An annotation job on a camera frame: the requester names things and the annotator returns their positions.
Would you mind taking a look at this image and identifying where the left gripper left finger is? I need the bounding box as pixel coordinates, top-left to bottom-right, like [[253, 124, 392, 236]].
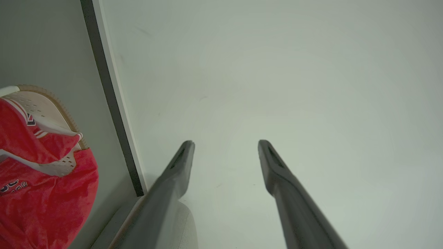
[[116, 140, 195, 249]]

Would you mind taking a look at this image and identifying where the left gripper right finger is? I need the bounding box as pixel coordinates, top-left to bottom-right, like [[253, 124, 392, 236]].
[[258, 139, 348, 249]]

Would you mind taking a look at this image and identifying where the red sports jersey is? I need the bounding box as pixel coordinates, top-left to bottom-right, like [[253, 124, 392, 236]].
[[0, 97, 99, 249]]

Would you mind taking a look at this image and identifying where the beige perforated laundry basket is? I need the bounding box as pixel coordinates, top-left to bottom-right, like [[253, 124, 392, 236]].
[[0, 85, 89, 177]]

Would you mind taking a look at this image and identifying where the dark baseboard strip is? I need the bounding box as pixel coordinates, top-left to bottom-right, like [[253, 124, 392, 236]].
[[80, 0, 144, 197]]

